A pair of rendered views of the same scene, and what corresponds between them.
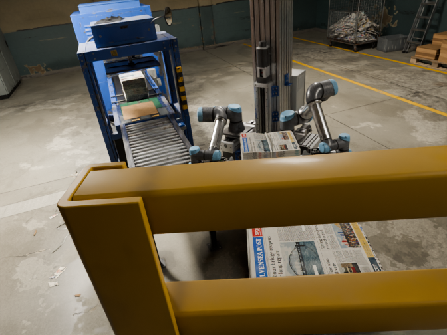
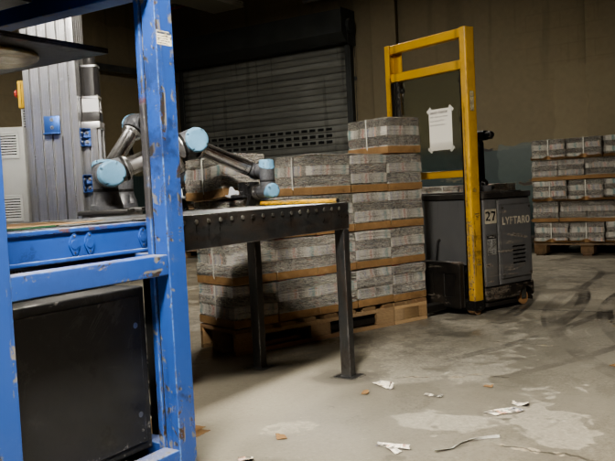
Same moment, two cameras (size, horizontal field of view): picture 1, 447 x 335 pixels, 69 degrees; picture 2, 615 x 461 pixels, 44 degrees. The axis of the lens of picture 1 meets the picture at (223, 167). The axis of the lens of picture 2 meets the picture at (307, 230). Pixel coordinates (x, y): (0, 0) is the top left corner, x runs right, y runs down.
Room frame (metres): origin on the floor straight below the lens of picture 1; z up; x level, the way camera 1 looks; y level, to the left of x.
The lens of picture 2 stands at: (4.37, 3.16, 0.86)
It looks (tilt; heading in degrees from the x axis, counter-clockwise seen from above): 3 degrees down; 229
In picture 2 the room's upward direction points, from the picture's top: 3 degrees counter-clockwise
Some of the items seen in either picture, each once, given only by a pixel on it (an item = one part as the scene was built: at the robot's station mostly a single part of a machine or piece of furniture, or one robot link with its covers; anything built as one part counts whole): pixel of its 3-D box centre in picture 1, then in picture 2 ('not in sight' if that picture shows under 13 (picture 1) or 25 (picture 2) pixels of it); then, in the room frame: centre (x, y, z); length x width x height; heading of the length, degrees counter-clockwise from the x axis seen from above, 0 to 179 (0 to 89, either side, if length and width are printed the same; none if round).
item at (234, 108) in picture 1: (234, 111); (104, 174); (2.71, -0.15, 0.98); 0.13 x 0.12 x 0.14; 73
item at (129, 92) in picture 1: (134, 86); not in sight; (4.17, 1.03, 0.93); 0.38 x 0.30 x 0.26; 17
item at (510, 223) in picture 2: not in sight; (470, 247); (-0.09, -0.18, 0.40); 0.69 x 0.55 x 0.80; 86
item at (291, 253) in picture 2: not in sight; (298, 266); (1.44, -0.29, 0.42); 1.17 x 0.39 x 0.83; 176
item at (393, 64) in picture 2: not in sight; (397, 170); (0.26, -0.53, 0.97); 0.09 x 0.09 x 1.75; 86
